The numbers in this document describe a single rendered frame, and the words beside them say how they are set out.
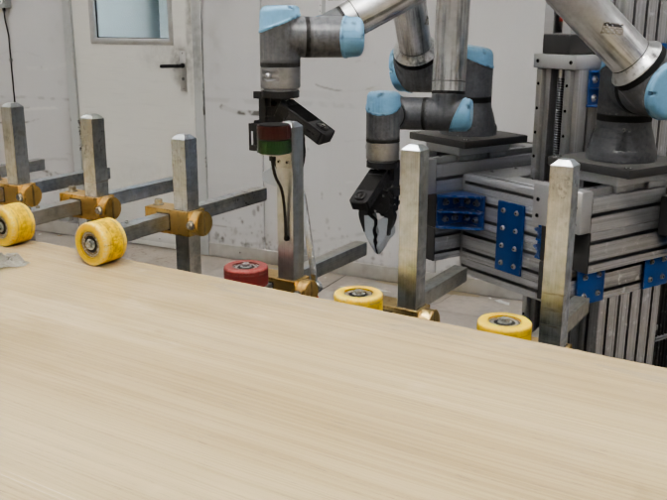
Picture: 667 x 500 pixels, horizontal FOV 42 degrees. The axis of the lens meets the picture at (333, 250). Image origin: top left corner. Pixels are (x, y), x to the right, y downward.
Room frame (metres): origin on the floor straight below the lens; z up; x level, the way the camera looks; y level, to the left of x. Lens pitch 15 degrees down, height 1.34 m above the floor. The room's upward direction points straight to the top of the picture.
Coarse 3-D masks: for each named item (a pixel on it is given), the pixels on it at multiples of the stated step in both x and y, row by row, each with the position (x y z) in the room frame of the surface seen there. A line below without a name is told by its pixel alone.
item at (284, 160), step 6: (264, 126) 1.48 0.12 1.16; (270, 126) 1.47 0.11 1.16; (276, 126) 1.47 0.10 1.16; (282, 126) 1.48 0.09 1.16; (270, 156) 1.49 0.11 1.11; (276, 156) 1.47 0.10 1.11; (282, 156) 1.52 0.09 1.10; (288, 156) 1.52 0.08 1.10; (276, 162) 1.53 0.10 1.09; (282, 162) 1.52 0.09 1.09; (288, 162) 1.51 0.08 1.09; (288, 168) 1.52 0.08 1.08; (276, 180) 1.50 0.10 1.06; (282, 192) 1.51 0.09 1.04; (282, 198) 1.51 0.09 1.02; (288, 240) 1.52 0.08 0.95
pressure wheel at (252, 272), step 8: (232, 264) 1.50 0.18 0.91; (240, 264) 1.50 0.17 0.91; (248, 264) 1.48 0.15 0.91; (256, 264) 1.50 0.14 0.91; (264, 264) 1.50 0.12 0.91; (224, 272) 1.47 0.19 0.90; (232, 272) 1.45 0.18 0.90; (240, 272) 1.45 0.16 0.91; (248, 272) 1.45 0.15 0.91; (256, 272) 1.45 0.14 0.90; (264, 272) 1.47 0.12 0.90; (232, 280) 1.45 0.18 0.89; (240, 280) 1.45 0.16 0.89; (248, 280) 1.45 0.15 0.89; (256, 280) 1.45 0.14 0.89; (264, 280) 1.47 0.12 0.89
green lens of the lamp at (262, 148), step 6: (258, 144) 1.48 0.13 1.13; (264, 144) 1.47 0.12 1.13; (270, 144) 1.47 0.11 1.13; (276, 144) 1.47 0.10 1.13; (282, 144) 1.47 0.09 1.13; (288, 144) 1.48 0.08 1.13; (258, 150) 1.48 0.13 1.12; (264, 150) 1.47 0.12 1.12; (270, 150) 1.47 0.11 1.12; (276, 150) 1.47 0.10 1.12; (282, 150) 1.47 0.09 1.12; (288, 150) 1.48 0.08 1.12
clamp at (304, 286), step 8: (272, 272) 1.57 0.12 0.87; (272, 280) 1.53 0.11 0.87; (280, 280) 1.52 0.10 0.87; (288, 280) 1.52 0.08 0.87; (296, 280) 1.52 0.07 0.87; (304, 280) 1.52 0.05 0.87; (312, 280) 1.52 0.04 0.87; (280, 288) 1.52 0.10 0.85; (288, 288) 1.51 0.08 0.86; (296, 288) 1.51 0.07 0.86; (304, 288) 1.50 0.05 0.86; (312, 288) 1.52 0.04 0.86; (312, 296) 1.52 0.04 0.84
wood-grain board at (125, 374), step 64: (64, 256) 1.57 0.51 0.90; (0, 320) 1.21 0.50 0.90; (64, 320) 1.21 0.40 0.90; (128, 320) 1.21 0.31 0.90; (192, 320) 1.21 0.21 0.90; (256, 320) 1.22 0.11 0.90; (320, 320) 1.22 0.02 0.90; (384, 320) 1.22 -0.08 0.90; (0, 384) 0.98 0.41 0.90; (64, 384) 0.98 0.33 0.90; (128, 384) 0.98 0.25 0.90; (192, 384) 0.99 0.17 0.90; (256, 384) 0.99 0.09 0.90; (320, 384) 0.99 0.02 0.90; (384, 384) 0.99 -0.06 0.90; (448, 384) 0.99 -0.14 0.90; (512, 384) 0.99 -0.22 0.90; (576, 384) 0.99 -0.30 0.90; (640, 384) 0.99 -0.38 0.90; (0, 448) 0.82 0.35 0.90; (64, 448) 0.82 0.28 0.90; (128, 448) 0.82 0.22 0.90; (192, 448) 0.82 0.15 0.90; (256, 448) 0.82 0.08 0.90; (320, 448) 0.82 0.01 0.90; (384, 448) 0.82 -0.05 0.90; (448, 448) 0.82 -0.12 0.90; (512, 448) 0.82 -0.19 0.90; (576, 448) 0.82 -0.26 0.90; (640, 448) 0.82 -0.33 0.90
